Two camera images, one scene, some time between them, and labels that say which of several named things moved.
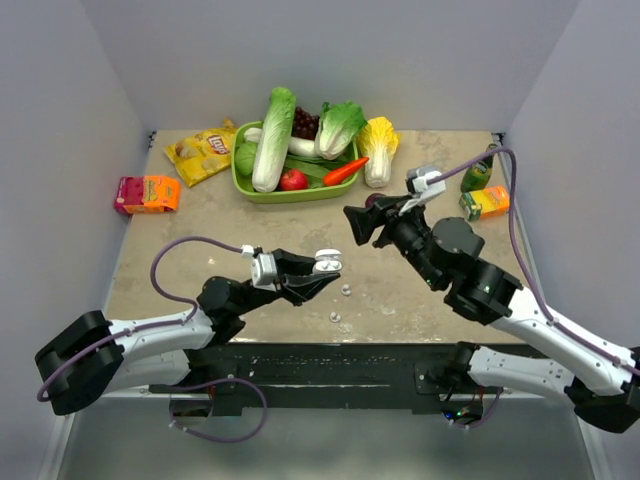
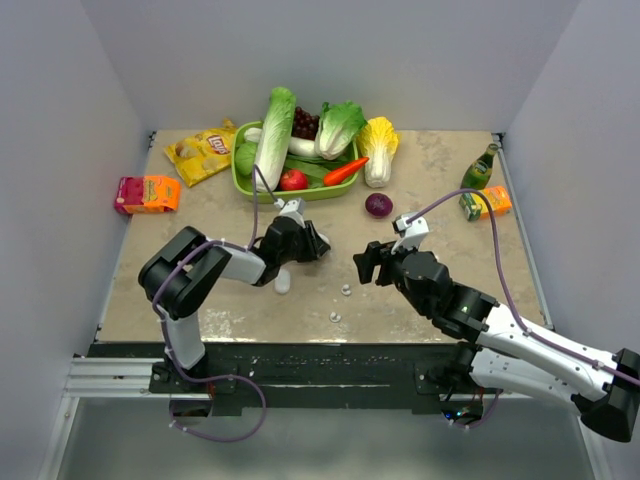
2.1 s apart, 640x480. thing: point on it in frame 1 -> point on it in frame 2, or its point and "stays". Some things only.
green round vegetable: (245, 157) stays
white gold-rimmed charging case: (327, 261) -> (324, 237)
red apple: (293, 180) stays
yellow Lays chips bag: (204, 153) stays
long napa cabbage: (269, 155) stays
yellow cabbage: (378, 140) stays
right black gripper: (363, 221) -> (376, 254)
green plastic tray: (244, 188) stays
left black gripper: (293, 283) -> (315, 246)
